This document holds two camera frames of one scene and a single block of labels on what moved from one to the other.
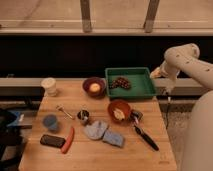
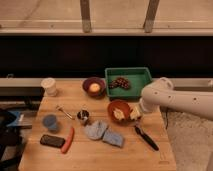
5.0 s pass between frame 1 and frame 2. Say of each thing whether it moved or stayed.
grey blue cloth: stayed
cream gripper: moved
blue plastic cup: stayed
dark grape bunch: stayed
